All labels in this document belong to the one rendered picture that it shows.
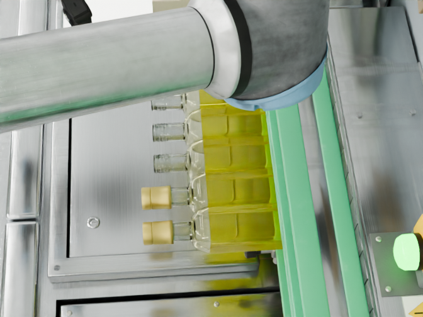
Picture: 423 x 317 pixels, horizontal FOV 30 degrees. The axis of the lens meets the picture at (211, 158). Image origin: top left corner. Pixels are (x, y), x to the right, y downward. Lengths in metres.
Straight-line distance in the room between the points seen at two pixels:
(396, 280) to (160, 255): 0.43
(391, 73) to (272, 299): 0.41
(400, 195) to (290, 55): 0.31
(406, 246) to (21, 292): 0.62
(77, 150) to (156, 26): 0.65
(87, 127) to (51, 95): 0.69
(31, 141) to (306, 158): 0.54
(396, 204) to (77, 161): 0.58
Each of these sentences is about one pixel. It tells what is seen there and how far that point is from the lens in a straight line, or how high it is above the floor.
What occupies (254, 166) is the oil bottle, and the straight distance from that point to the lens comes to 1.19.
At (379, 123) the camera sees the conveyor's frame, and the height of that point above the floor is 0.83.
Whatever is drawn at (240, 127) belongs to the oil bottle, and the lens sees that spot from 1.22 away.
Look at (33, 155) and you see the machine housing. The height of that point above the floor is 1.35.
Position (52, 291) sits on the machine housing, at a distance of 1.31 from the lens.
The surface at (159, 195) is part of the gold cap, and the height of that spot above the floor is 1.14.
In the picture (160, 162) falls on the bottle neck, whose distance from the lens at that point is 1.20.
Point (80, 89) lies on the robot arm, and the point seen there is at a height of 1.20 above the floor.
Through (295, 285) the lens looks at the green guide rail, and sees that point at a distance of 1.08.
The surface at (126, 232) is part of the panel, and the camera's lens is 1.31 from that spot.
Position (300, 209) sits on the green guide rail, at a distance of 1.04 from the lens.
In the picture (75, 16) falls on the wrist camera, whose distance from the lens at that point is 1.10.
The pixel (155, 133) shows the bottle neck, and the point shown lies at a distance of 1.24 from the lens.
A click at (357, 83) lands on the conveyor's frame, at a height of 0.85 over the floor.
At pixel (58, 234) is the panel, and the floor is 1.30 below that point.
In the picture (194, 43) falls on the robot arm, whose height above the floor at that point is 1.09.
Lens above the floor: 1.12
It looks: 3 degrees down
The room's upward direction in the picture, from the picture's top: 93 degrees counter-clockwise
